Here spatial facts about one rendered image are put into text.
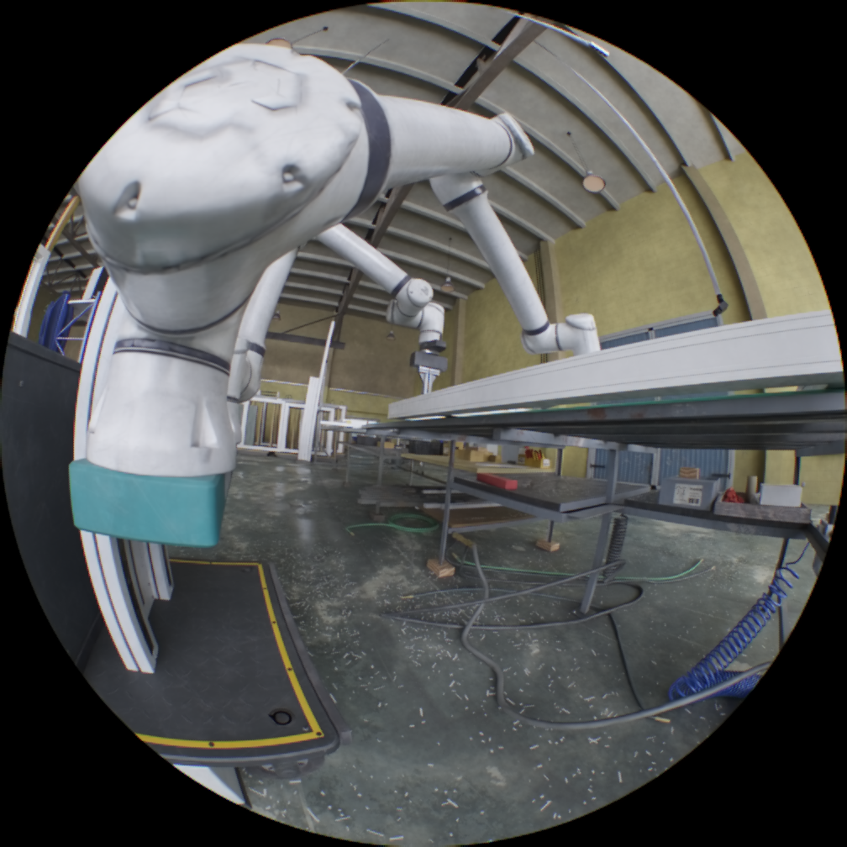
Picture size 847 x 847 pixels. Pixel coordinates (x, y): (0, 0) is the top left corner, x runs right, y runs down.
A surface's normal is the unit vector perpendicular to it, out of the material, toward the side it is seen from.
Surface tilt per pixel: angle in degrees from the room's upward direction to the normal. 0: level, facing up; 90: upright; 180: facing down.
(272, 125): 99
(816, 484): 90
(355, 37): 180
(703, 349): 90
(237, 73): 93
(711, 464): 90
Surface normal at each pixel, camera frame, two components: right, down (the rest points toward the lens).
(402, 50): -0.08, 0.99
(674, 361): -0.90, -0.11
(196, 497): 0.59, 0.00
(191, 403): 0.93, -0.26
